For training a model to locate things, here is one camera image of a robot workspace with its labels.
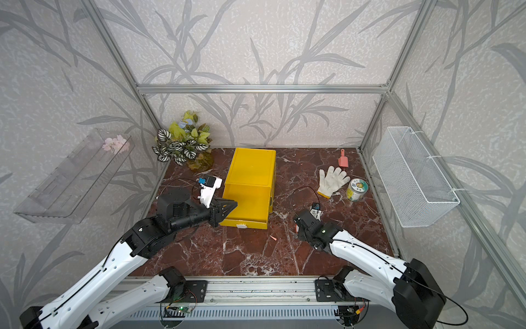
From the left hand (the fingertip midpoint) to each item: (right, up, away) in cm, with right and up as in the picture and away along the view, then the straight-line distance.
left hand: (235, 205), depth 65 cm
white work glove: (+42, +5, +41) cm, 59 cm away
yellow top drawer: (+4, -2, +16) cm, 17 cm away
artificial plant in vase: (-27, +24, +26) cm, 44 cm away
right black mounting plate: (+32, -32, +9) cm, 46 cm away
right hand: (+24, -14, +20) cm, 34 cm away
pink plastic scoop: (+50, +16, +47) cm, 70 cm away
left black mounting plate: (-18, -32, +7) cm, 37 cm away
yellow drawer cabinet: (+4, +12, +20) cm, 23 cm away
